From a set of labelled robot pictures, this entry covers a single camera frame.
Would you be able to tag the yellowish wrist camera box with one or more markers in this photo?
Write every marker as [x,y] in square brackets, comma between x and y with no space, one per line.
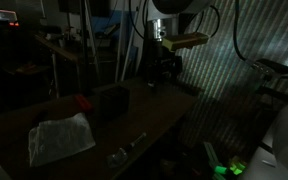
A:
[185,40]

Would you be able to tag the small metal object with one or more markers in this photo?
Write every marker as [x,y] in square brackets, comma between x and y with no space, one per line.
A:
[137,140]

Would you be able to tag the black basket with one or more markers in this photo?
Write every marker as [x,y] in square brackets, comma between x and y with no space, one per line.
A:
[114,101]

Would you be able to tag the red block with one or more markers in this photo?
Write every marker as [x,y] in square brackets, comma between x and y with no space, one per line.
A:
[83,102]

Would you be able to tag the green glowing objects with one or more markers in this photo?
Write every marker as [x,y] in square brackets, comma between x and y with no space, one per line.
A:
[232,168]

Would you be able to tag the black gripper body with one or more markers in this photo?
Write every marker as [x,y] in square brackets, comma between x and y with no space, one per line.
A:
[164,63]

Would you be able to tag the wooden side bench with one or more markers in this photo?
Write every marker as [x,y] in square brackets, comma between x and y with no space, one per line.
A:
[59,50]

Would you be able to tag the white towel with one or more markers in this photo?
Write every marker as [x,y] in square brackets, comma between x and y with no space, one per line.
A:
[60,140]

